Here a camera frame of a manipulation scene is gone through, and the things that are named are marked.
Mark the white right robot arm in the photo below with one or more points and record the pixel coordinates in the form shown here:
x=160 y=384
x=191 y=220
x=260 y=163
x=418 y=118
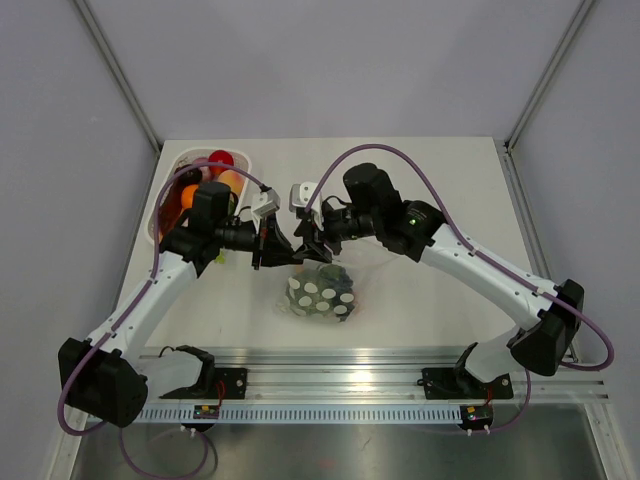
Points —
x=544 y=313

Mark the dark purple eggplant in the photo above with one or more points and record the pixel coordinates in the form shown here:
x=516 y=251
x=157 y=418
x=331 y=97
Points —
x=189 y=176

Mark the left aluminium frame post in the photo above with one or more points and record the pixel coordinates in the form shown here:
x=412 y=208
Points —
x=90 y=21

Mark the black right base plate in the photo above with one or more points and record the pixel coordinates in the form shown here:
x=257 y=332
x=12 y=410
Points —
x=447 y=383

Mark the clear zip top bag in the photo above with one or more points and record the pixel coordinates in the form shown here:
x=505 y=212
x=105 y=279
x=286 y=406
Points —
x=362 y=260

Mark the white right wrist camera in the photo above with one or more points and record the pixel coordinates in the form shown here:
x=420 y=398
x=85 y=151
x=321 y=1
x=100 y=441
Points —
x=305 y=203

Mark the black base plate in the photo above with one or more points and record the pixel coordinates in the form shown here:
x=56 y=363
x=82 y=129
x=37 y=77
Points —
x=230 y=382
x=447 y=383

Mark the right aluminium frame post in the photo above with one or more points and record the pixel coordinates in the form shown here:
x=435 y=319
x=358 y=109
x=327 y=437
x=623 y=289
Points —
x=560 y=53

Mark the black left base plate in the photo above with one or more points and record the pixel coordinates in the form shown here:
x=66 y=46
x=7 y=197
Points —
x=230 y=382

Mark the peach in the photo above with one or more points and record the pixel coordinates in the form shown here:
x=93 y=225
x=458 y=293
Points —
x=233 y=179

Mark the green netted melon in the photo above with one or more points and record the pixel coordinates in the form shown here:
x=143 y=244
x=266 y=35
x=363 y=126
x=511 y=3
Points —
x=307 y=295

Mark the aluminium front rail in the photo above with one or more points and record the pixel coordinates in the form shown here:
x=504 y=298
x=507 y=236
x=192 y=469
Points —
x=375 y=376

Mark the aluminium frame post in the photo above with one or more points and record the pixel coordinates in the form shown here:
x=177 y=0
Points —
x=560 y=53
x=90 y=21

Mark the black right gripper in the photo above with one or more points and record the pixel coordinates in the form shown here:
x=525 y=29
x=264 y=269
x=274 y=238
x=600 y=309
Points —
x=312 y=249

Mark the orange tangerine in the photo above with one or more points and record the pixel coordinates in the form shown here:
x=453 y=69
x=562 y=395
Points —
x=187 y=196

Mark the dark red long pepper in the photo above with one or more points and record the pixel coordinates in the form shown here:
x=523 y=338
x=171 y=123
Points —
x=169 y=211

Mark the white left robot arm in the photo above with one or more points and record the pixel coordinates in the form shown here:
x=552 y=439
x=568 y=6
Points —
x=98 y=374

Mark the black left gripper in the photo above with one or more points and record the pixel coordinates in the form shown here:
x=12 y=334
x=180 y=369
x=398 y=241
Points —
x=270 y=245

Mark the red tomato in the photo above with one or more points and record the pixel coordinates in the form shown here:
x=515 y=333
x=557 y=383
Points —
x=221 y=157

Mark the right aluminium side rail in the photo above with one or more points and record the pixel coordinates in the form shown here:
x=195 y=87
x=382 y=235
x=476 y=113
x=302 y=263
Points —
x=523 y=210

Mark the dark grape bunch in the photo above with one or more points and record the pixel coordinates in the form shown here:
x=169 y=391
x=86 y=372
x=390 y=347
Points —
x=336 y=277

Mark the white slotted cable duct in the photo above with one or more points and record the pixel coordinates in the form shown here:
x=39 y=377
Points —
x=205 y=414

